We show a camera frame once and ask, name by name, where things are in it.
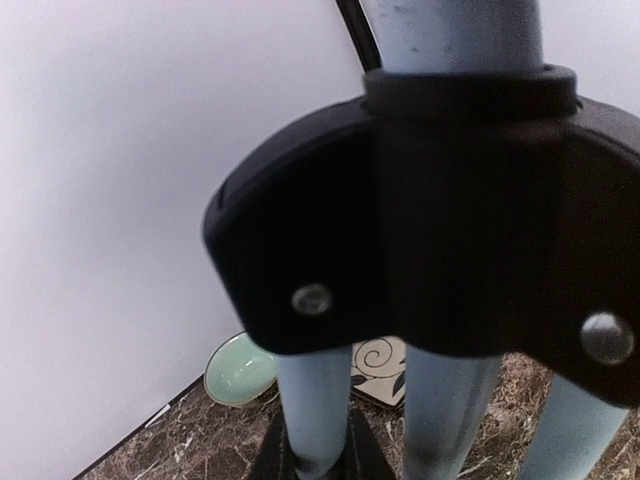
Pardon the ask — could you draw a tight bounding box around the celadon green bowl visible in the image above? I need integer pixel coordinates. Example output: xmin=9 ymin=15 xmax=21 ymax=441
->
xmin=203 ymin=332 xmax=276 ymax=407

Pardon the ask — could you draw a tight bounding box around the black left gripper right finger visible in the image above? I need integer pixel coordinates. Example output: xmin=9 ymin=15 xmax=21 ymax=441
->
xmin=343 ymin=409 xmax=395 ymax=480

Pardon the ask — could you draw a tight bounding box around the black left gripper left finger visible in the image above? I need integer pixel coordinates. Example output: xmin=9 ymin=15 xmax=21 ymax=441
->
xmin=249 ymin=414 xmax=297 ymax=480

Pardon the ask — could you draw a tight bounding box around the light blue music stand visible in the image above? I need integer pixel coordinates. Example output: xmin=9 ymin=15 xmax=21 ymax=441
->
xmin=200 ymin=0 xmax=640 ymax=480

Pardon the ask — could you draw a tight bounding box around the floral square plate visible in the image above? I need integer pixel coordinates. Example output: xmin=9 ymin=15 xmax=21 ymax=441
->
xmin=351 ymin=336 xmax=406 ymax=409

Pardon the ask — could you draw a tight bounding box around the right black frame post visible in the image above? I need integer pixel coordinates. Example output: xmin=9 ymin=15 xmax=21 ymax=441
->
xmin=335 ymin=0 xmax=382 ymax=72

